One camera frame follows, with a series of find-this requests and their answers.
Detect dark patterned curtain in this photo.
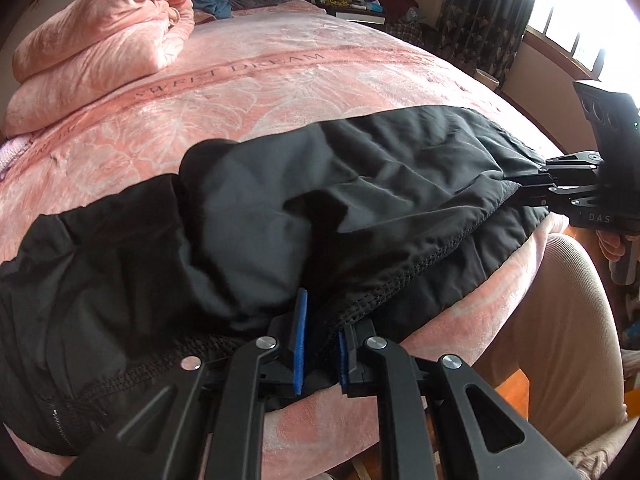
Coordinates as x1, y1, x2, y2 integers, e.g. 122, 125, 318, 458
436, 0, 535, 84

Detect white waste bin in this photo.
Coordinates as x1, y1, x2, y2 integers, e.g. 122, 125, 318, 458
473, 68, 500, 92

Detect pink bed with blanket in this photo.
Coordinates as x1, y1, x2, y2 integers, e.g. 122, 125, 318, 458
1, 2, 567, 479

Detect black padded pants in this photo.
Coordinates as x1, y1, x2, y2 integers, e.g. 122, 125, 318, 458
1, 106, 547, 456

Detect folded pink comforter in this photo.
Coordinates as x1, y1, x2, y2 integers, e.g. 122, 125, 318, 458
2, 0, 194, 138

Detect blue garment on bed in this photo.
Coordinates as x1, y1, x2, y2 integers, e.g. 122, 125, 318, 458
192, 0, 232, 18

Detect folded pink white towel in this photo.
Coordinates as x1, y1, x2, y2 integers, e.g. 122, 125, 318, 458
0, 133, 32, 179

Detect black nightstand with clutter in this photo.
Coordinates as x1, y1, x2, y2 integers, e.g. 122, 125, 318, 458
314, 0, 386, 27

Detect window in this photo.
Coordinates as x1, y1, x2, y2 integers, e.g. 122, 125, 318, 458
528, 0, 639, 94

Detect person's right hand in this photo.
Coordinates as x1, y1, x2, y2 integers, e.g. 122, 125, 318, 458
597, 231, 626, 262

